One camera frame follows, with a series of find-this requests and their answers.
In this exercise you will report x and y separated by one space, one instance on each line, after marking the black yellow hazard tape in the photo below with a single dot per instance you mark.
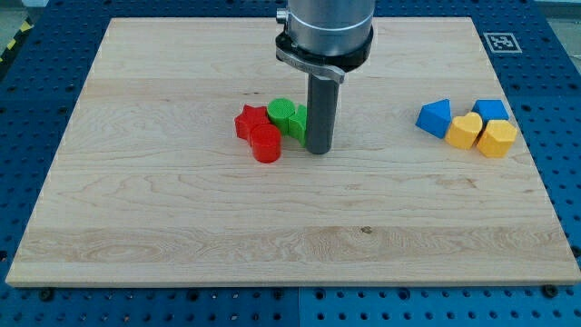
17 42

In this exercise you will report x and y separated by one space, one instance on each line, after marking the yellow hexagon block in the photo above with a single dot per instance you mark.
497 138

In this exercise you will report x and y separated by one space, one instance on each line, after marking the green cylinder block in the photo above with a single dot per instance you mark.
279 111

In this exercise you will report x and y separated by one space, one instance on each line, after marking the yellow heart block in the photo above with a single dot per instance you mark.
464 130

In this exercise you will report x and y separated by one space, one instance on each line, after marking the red star block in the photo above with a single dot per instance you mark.
249 118

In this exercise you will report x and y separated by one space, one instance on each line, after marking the blue cube block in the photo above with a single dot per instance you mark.
490 109

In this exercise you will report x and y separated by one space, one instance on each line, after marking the blue triangle block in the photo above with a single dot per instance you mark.
435 118

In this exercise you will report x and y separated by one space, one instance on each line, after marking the red cylinder block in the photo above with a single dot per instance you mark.
266 143

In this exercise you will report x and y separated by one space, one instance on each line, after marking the wooden board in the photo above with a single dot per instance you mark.
151 187

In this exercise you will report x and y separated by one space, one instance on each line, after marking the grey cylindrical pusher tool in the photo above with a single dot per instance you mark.
322 101

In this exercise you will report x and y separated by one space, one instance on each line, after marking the fiducial marker tag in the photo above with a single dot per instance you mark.
502 43

